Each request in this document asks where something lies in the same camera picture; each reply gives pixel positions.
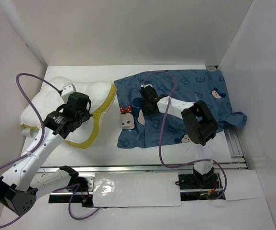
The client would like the blue cartoon print pillowcase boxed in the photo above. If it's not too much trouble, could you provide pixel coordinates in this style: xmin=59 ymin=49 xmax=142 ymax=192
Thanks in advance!
xmin=114 ymin=69 xmax=247 ymax=149

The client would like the white pillow with yellow edge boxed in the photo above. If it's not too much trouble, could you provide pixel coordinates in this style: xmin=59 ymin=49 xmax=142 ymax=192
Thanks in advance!
xmin=32 ymin=76 xmax=117 ymax=149

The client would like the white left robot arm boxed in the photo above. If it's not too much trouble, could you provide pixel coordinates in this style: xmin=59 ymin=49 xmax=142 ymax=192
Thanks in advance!
xmin=0 ymin=92 xmax=91 ymax=216

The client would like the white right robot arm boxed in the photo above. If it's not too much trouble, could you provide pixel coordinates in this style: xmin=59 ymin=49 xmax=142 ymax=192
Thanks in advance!
xmin=139 ymin=84 xmax=218 ymax=188

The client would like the white cover sheet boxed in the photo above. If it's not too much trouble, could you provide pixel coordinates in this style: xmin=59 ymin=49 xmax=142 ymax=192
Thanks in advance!
xmin=93 ymin=172 xmax=181 ymax=207

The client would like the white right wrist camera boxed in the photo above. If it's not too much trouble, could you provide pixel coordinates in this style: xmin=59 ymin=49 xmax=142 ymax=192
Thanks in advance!
xmin=141 ymin=84 xmax=153 ymax=89

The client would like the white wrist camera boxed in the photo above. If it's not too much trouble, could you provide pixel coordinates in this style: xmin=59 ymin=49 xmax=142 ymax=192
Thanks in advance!
xmin=141 ymin=84 xmax=153 ymax=89
xmin=61 ymin=83 xmax=76 ymax=97

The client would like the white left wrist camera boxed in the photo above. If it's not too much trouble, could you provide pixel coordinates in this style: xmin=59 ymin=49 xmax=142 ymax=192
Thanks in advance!
xmin=61 ymin=83 xmax=76 ymax=97

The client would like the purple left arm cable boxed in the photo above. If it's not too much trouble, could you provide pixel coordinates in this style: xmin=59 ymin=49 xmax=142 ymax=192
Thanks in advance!
xmin=0 ymin=73 xmax=64 ymax=228

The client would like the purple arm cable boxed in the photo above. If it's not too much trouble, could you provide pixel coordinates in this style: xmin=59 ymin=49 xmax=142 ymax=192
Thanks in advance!
xmin=141 ymin=71 xmax=226 ymax=201
xmin=0 ymin=73 xmax=64 ymax=228

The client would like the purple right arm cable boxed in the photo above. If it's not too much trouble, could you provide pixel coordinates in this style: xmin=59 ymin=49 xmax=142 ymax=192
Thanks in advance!
xmin=141 ymin=71 xmax=226 ymax=201

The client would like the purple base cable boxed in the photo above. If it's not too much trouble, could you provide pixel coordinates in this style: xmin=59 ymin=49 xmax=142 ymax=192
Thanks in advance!
xmin=68 ymin=183 xmax=105 ymax=220

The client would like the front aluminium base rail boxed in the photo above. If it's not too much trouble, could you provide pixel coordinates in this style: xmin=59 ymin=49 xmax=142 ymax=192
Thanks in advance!
xmin=36 ymin=163 xmax=227 ymax=204

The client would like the aluminium frame rail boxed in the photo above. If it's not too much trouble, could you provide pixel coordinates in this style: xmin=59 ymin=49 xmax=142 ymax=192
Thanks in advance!
xmin=223 ymin=121 xmax=248 ymax=169

